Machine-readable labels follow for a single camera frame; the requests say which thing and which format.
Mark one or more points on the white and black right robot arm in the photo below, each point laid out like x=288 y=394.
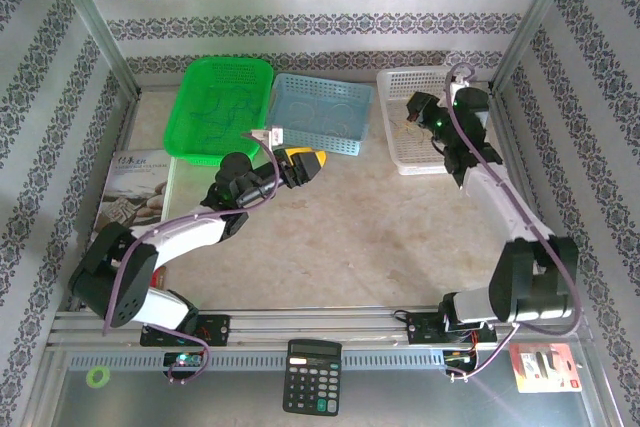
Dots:
x=500 y=207

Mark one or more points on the light blue plastic basket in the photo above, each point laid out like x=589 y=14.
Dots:
x=320 y=112

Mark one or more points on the white plastic basket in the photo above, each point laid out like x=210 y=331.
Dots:
x=400 y=147

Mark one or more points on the green plastic basket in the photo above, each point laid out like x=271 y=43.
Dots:
x=210 y=97

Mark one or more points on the picture book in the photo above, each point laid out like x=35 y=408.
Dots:
x=130 y=187

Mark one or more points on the small left controller board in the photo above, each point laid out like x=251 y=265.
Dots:
x=182 y=360

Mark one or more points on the small controller board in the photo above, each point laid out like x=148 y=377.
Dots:
x=182 y=360
x=457 y=358

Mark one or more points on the black desk calculator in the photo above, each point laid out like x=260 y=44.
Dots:
x=312 y=377

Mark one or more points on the small right controller board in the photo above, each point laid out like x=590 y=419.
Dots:
x=457 y=358

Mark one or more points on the red blister pack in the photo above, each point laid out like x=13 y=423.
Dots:
x=545 y=367

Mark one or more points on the green tape roll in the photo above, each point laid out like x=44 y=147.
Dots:
x=91 y=377

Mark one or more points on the aluminium frame post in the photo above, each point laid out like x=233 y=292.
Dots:
x=85 y=2
x=540 y=2

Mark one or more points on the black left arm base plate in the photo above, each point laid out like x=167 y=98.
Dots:
x=217 y=329

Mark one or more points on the aluminium mounting rail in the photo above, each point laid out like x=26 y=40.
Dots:
x=320 y=327

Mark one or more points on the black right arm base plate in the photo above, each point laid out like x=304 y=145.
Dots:
x=420 y=329

